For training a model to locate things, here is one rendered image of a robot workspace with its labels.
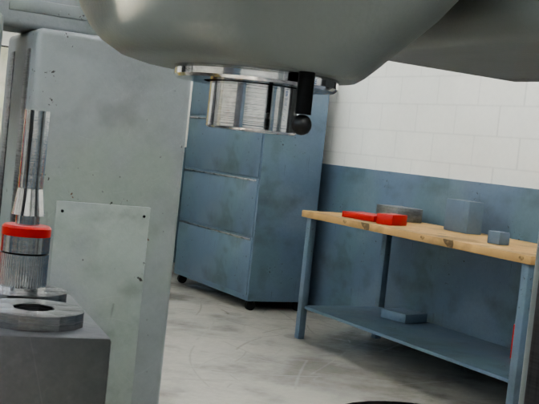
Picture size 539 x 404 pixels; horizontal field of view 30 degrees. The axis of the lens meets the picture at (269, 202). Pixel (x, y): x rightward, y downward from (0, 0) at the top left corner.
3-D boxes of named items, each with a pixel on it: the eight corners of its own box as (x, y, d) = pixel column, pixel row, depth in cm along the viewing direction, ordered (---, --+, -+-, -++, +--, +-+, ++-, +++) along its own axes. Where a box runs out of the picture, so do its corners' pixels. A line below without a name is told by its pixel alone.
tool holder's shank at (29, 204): (3, 223, 97) (14, 107, 97) (24, 222, 100) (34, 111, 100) (30, 227, 96) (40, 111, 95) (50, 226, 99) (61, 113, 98)
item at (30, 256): (-15, 286, 97) (-10, 232, 97) (17, 283, 102) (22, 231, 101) (25, 294, 95) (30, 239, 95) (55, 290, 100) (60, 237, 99)
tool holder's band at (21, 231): (-10, 232, 97) (-8, 222, 97) (22, 231, 101) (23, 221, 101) (30, 239, 95) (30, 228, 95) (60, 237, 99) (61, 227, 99)
